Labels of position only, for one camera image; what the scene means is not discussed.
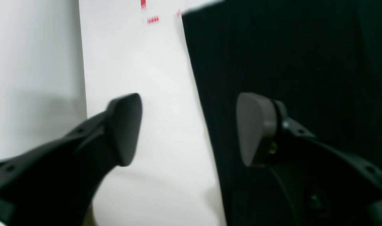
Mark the black t-shirt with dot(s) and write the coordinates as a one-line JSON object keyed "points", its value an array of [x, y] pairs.
{"points": [[321, 58]]}

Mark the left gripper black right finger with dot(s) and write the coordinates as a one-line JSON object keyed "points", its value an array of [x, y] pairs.
{"points": [[324, 186]]}

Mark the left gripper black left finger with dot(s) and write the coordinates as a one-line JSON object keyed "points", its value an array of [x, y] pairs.
{"points": [[54, 184]]}

